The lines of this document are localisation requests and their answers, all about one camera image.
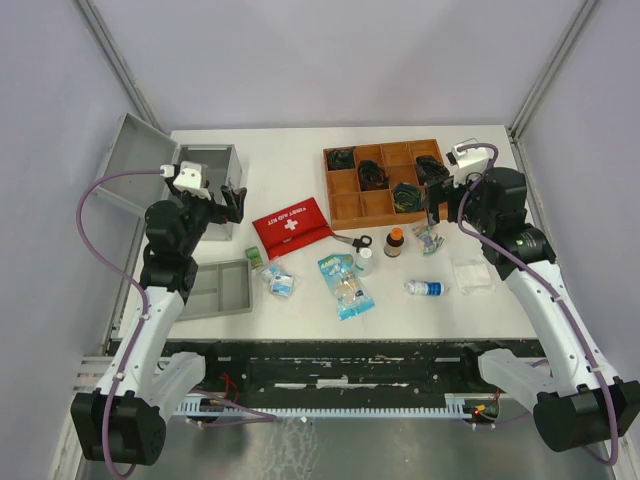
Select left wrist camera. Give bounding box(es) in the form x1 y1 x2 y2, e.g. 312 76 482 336
173 161 211 200

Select rolled tie dark dotted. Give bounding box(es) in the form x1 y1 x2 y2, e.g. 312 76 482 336
415 155 450 185

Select colourful bandage packet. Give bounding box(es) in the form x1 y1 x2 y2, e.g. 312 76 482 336
411 225 445 256

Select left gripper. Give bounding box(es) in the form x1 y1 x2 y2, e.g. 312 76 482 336
166 178 246 256

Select lying white blue bottle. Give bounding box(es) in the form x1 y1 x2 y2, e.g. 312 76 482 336
404 280 449 297

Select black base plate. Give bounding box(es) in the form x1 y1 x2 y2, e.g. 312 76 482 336
162 340 544 409

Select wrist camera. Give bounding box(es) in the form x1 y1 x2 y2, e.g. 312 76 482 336
446 138 493 174
173 161 211 200

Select white slotted cable duct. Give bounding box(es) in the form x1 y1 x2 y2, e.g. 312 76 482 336
179 392 474 417

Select brown bottle orange cap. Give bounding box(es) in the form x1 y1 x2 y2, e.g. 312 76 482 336
384 227 404 258

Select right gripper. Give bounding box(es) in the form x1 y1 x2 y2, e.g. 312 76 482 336
421 168 495 234

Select rolled tie green pattern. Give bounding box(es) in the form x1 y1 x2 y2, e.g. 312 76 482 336
326 148 355 171

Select wooden compartment tray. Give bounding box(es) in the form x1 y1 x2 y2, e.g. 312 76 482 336
323 139 445 230

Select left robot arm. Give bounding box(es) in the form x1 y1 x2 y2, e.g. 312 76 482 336
71 186 247 479

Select black handled scissors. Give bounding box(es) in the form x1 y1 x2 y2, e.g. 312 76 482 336
332 234 372 251

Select small white bottle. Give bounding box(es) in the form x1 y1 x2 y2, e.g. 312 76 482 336
354 247 374 277

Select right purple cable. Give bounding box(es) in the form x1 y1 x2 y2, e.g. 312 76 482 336
458 142 621 467

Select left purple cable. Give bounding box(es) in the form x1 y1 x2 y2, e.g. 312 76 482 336
75 168 276 479

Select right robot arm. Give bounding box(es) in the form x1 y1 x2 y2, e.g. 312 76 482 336
424 167 639 452

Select white gauze packet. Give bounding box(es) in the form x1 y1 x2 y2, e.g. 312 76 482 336
451 255 494 296

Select grey open metal box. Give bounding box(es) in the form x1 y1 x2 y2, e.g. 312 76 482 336
90 112 248 243

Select blue cotton swab packet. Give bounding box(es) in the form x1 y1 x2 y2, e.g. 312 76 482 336
317 254 375 321

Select red first aid pouch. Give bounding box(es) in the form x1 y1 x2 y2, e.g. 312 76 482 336
252 197 333 260

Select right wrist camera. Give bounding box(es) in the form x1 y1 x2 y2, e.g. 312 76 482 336
446 138 493 174

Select small green packet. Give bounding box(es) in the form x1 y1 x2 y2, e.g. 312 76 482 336
245 246 264 270

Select alcohol wipes plastic bag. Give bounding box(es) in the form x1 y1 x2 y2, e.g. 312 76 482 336
260 263 297 299

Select grey plastic insert tray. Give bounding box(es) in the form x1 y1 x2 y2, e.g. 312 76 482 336
178 258 253 321

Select purple cable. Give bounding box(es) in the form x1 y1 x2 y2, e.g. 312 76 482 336
75 168 276 479
458 142 621 467

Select rolled tie yellow blue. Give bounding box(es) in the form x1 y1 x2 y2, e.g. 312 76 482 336
392 182 424 213

